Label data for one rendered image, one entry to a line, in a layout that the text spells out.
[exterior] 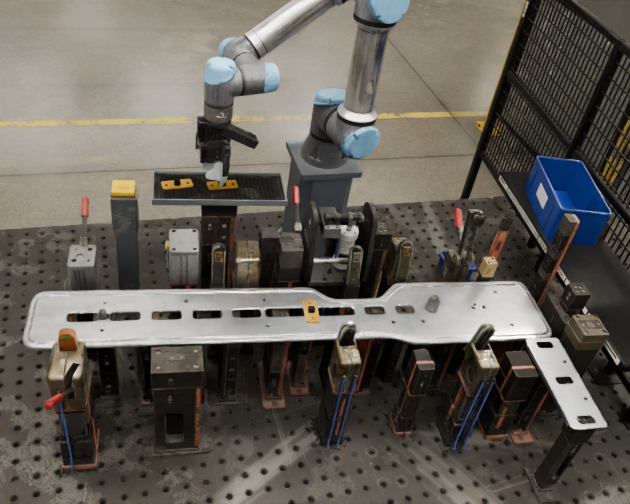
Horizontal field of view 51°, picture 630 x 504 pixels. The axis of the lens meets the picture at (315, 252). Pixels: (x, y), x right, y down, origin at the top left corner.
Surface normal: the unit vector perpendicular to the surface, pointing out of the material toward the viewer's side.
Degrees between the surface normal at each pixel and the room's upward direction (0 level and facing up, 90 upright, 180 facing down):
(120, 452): 0
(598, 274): 0
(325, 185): 90
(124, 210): 90
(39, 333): 0
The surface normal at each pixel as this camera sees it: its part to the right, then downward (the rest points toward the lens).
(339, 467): 0.13, -0.76
